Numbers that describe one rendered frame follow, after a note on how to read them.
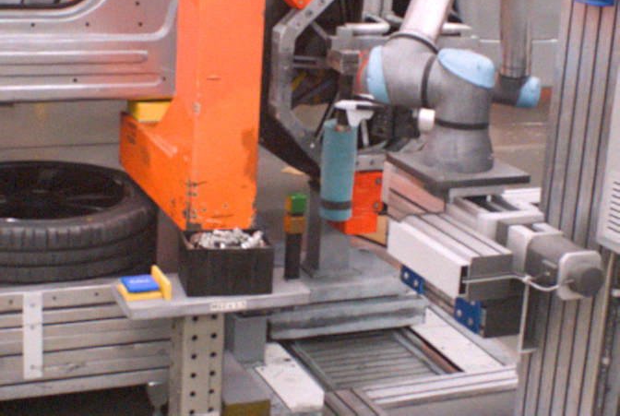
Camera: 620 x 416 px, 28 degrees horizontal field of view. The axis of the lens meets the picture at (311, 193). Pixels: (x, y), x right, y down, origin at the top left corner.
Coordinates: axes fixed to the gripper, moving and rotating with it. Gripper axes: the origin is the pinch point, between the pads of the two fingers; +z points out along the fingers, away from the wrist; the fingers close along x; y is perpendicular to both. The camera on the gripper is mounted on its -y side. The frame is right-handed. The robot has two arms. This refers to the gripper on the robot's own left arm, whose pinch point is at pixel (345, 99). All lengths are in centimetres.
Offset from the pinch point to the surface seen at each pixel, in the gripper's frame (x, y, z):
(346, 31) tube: 1.0, -16.6, 1.4
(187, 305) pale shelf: -57, 38, 13
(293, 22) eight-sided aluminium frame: 10.0, -15.8, 19.2
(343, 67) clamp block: -2.2, -8.2, 0.3
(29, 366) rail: -57, 63, 55
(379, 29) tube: 8.0, -17.2, -4.9
